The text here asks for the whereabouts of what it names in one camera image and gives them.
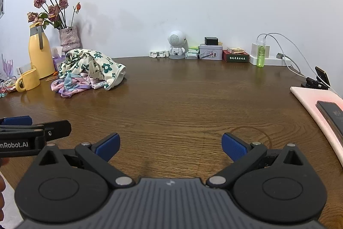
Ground purple tissue box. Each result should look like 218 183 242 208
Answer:
51 47 66 71

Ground grey printed tin box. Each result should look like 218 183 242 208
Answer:
200 44 223 60

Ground clear card stand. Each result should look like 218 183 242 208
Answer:
17 63 33 75

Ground cream green-flowered garment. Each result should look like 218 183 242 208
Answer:
58 48 126 91

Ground purple flower ornament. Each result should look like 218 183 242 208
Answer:
1 53 15 76

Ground colourful candy wrappers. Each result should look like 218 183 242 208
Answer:
0 78 17 98

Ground white charger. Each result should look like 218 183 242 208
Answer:
251 42 269 56

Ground white power strip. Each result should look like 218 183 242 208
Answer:
249 55 291 66

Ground pink desk pad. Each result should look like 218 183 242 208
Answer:
290 86 343 149

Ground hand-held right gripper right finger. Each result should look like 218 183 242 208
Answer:
207 132 305 189

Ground yellow thermos jug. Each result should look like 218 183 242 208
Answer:
29 22 56 79

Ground black phone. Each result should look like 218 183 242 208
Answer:
316 101 343 138

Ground person's left hand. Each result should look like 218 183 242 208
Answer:
0 159 6 222

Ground white astronaut speaker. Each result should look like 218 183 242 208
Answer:
168 30 187 59

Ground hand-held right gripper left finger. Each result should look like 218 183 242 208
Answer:
39 133 136 189

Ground dark red box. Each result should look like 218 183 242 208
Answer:
222 50 250 63

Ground white charging cable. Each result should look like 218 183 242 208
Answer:
257 33 335 93

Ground pastel tie-dye garment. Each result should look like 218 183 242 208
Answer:
51 73 93 98

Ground black phone holder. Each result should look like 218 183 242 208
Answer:
301 66 331 90

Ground yellow mug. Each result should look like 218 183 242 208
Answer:
15 69 41 92

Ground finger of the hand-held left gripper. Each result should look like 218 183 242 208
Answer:
0 120 72 142
0 116 33 127

